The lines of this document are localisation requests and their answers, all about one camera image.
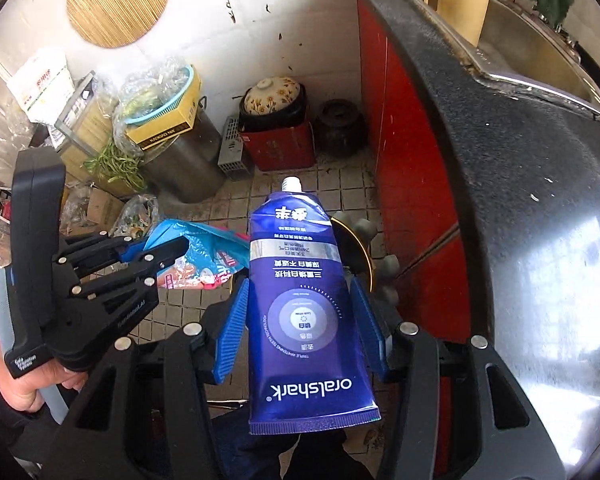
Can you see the bag of vegetable scraps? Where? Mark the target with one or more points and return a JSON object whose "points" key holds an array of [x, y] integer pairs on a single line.
{"points": [[135, 215]]}

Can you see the large steel pot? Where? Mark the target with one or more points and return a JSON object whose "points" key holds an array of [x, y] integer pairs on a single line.
{"points": [[190, 162]]}

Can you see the black cooking pot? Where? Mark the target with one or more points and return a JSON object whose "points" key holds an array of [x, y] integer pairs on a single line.
{"points": [[280, 119]]}

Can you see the floral ceramic lid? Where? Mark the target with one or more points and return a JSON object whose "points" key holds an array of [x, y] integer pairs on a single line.
{"points": [[272, 95]]}

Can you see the bunch of green beans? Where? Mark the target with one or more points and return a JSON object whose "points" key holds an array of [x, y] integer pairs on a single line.
{"points": [[117, 162]]}

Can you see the person's left hand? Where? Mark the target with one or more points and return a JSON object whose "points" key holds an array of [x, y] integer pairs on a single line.
{"points": [[30, 387]]}

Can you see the yellow plastic jug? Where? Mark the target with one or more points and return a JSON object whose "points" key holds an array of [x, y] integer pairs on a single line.
{"points": [[462, 5]]}

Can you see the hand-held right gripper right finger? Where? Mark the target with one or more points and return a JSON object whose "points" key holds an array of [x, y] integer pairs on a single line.
{"points": [[367, 330]]}

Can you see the blue snack bag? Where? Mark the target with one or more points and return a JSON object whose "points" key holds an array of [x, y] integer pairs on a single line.
{"points": [[205, 250]]}

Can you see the clear plastic bag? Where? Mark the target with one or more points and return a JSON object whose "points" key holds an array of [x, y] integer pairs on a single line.
{"points": [[142, 77]]}

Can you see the grey knobbed yellow rimmed object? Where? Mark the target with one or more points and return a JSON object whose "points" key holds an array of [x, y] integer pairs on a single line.
{"points": [[365, 230]]}

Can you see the round bamboo mat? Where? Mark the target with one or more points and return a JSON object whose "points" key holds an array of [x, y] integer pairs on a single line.
{"points": [[120, 0]]}

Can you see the steel sink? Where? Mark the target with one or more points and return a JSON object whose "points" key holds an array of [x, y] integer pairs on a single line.
{"points": [[530, 50]]}

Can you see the dark blue toothpaste tube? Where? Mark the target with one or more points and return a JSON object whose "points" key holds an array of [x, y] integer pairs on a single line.
{"points": [[305, 310]]}

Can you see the small brown cardboard box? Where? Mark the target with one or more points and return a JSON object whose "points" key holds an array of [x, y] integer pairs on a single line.
{"points": [[102, 207]]}

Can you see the grey plastic basket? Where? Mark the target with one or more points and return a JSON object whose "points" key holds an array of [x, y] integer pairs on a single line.
{"points": [[232, 152]]}

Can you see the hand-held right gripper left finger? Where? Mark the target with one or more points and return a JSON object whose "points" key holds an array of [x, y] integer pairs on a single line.
{"points": [[230, 330]]}

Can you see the red cabinet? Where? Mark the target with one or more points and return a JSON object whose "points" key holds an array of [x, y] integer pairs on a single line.
{"points": [[410, 185]]}

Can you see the yellow cardboard box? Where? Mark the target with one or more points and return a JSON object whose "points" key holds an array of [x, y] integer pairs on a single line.
{"points": [[165, 127]]}

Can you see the light blue plastic basket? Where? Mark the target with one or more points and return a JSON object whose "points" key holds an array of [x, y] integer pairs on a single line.
{"points": [[175, 102]]}

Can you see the white printed plastic bag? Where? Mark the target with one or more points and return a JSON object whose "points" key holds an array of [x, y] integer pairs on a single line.
{"points": [[40, 85]]}

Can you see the dark clay pot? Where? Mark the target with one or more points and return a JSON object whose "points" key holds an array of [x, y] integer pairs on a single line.
{"points": [[340, 127]]}

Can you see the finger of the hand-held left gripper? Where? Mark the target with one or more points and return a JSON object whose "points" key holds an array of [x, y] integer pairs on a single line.
{"points": [[130, 250], [120, 292]]}

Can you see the red box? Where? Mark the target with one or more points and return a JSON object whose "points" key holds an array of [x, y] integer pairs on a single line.
{"points": [[277, 147]]}

